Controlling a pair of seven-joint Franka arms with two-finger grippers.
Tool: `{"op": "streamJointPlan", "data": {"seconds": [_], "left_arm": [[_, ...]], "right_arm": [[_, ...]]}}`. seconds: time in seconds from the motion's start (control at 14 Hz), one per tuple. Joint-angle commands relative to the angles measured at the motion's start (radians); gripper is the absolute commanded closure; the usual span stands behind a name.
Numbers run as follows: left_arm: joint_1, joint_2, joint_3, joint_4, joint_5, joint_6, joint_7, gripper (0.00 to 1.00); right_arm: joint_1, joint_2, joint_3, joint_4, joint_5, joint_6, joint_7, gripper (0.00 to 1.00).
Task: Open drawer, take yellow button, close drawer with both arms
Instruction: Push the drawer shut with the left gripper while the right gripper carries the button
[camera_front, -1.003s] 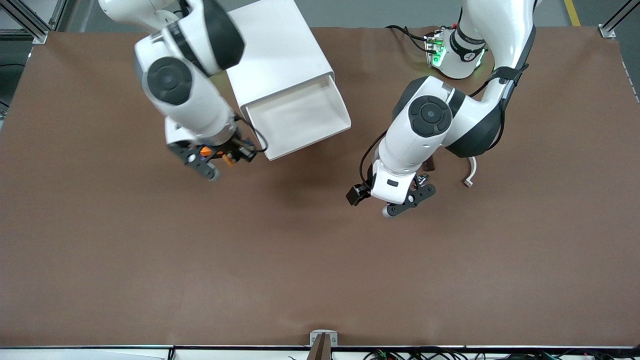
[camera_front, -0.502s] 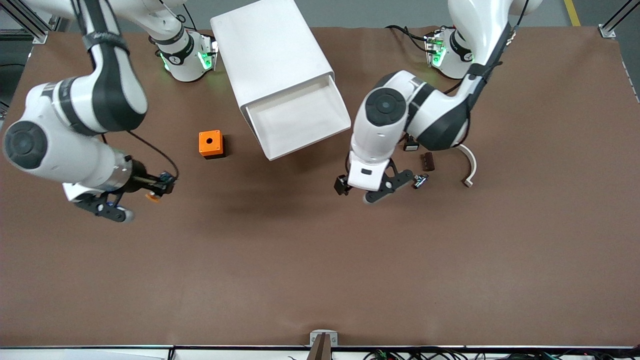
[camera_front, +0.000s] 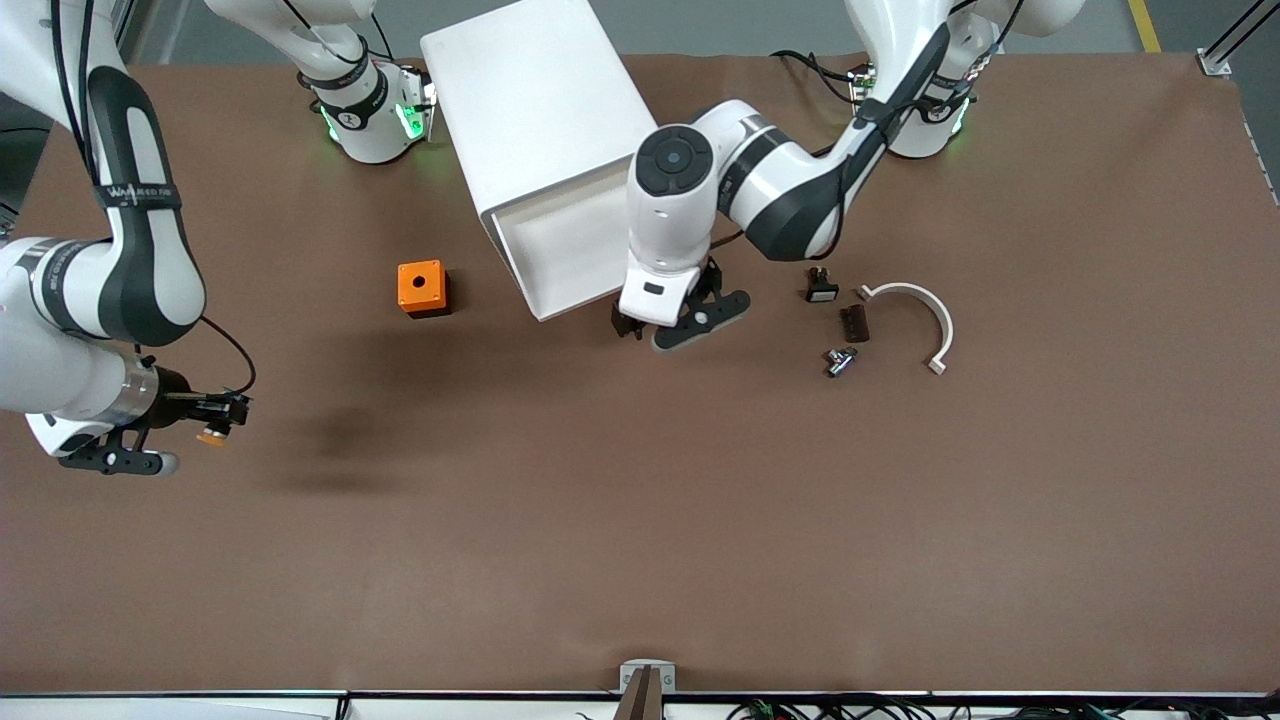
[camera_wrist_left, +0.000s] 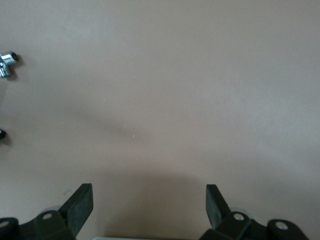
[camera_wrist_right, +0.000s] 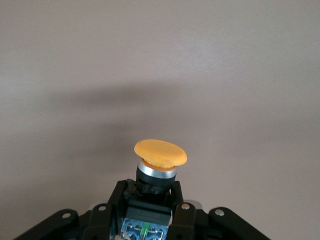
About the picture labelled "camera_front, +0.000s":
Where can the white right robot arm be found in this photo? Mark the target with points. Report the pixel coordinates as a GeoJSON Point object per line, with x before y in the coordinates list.
{"type": "Point", "coordinates": [150, 270]}

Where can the white curved plastic arc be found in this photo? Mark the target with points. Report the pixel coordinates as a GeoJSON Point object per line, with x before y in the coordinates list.
{"type": "Point", "coordinates": [945, 325]}

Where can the brown table cover sheet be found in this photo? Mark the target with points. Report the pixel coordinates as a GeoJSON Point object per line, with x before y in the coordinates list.
{"type": "Point", "coordinates": [640, 500]}

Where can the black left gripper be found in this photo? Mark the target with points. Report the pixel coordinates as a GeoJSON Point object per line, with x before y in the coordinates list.
{"type": "Point", "coordinates": [627, 324]}

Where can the small black white switch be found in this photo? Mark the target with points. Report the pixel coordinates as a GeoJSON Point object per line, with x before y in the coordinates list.
{"type": "Point", "coordinates": [822, 291]}

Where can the brown terminal block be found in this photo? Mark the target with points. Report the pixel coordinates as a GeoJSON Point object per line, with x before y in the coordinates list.
{"type": "Point", "coordinates": [858, 325]}

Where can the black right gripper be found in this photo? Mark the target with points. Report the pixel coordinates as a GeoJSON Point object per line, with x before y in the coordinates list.
{"type": "Point", "coordinates": [177, 394]}

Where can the white plastic drawer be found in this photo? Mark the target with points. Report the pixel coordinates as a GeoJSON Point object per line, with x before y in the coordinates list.
{"type": "Point", "coordinates": [570, 250]}

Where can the white drawer cabinet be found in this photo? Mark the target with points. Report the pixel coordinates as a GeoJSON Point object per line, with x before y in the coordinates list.
{"type": "Point", "coordinates": [530, 90]}

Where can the grey metal mounting bracket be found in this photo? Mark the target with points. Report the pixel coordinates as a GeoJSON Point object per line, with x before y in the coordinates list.
{"type": "Point", "coordinates": [668, 680]}

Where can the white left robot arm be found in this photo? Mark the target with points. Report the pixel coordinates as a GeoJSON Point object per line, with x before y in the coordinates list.
{"type": "Point", "coordinates": [780, 190]}

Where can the aluminium frame profile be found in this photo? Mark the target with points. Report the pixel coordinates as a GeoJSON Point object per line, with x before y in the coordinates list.
{"type": "Point", "coordinates": [1215, 62]}

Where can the orange push button switch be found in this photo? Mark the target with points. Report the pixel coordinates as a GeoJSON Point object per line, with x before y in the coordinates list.
{"type": "Point", "coordinates": [211, 437]}

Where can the brown metal support bar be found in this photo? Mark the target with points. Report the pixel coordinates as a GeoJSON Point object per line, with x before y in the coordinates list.
{"type": "Point", "coordinates": [640, 700]}

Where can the orange box with hole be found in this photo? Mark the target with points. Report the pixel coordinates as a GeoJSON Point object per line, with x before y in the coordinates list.
{"type": "Point", "coordinates": [420, 285]}

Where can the silver metal fitting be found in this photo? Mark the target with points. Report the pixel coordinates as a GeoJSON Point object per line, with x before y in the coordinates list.
{"type": "Point", "coordinates": [840, 362]}

